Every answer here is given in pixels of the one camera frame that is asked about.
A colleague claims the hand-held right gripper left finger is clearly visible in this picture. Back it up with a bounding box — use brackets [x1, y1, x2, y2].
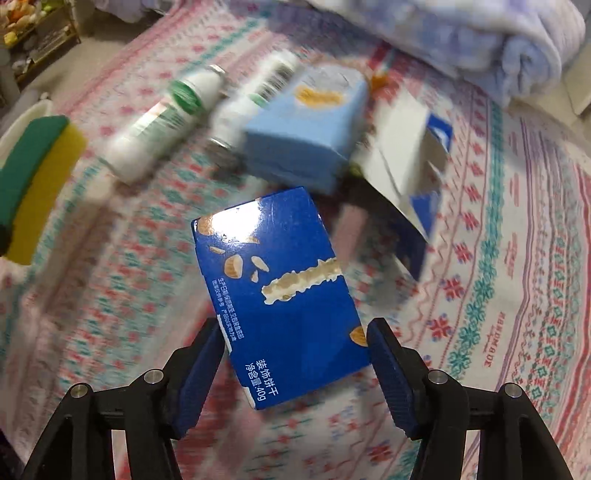
[21, 317, 225, 480]

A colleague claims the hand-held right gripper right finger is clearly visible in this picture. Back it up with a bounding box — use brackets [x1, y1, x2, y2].
[366, 318, 572, 480]

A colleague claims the dark blue biscuit box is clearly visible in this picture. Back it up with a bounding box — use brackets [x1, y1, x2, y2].
[192, 187, 371, 411]

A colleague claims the patterned bed sheet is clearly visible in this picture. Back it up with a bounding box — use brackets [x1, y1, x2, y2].
[0, 0, 591, 480]

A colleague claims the white and blue open box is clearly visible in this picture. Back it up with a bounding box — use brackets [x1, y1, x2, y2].
[355, 88, 454, 280]

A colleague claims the light blue carton box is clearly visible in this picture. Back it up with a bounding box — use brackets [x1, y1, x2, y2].
[242, 65, 370, 195]

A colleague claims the green and yellow sponge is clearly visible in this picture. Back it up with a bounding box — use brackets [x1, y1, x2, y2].
[0, 115, 88, 266]

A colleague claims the white bottle with green label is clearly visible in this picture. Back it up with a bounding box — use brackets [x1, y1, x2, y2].
[102, 65, 228, 182]

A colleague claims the white bottle with barcode label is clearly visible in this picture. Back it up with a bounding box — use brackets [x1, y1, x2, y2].
[206, 50, 301, 167]

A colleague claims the white basin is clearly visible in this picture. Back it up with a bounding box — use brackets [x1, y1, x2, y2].
[0, 92, 52, 162]

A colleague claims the light blue fleece blanket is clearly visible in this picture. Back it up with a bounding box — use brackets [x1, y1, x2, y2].
[307, 0, 591, 104]

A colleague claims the wooden crate with toys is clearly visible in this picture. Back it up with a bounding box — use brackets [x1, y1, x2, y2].
[0, 0, 81, 63]

